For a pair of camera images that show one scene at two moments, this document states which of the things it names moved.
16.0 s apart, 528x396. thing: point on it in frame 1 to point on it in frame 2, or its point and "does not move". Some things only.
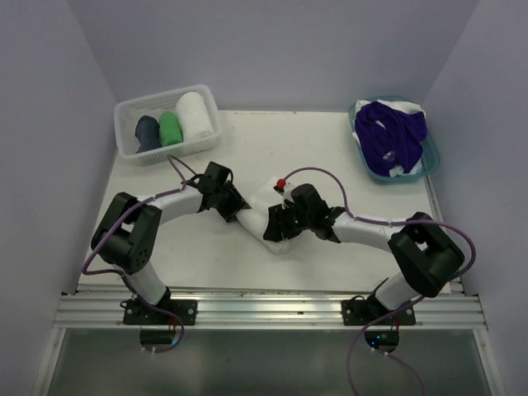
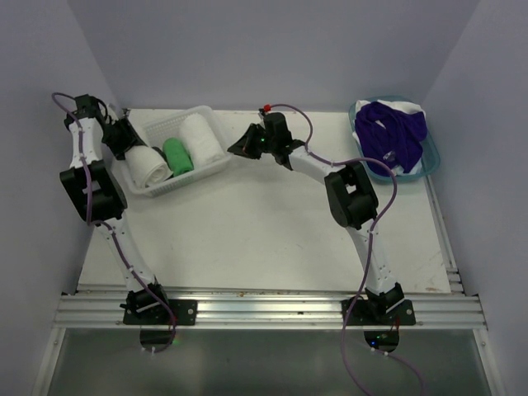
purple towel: (389, 139) does not move
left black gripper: (236, 203) to (130, 138)
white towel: (193, 116) to (201, 141)
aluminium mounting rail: (440, 309) does not move
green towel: (169, 129) to (177, 158)
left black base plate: (137, 313) does not move
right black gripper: (276, 231) to (244, 147)
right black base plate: (359, 310) does not move
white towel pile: (253, 219) to (148, 167)
